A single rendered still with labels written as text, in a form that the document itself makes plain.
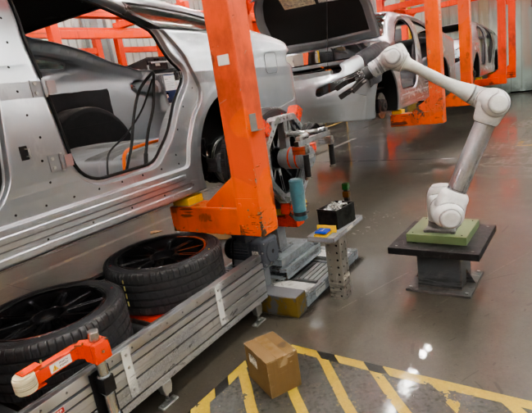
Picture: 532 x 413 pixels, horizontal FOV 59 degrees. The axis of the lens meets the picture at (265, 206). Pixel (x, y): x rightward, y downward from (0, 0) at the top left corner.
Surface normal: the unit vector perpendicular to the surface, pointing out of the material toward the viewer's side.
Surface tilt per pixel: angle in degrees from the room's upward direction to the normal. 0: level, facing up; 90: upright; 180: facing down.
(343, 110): 106
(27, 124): 88
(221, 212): 90
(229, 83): 90
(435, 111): 90
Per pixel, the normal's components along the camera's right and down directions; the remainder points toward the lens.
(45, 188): 0.83, 0.04
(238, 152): -0.54, 0.29
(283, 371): 0.48, 0.15
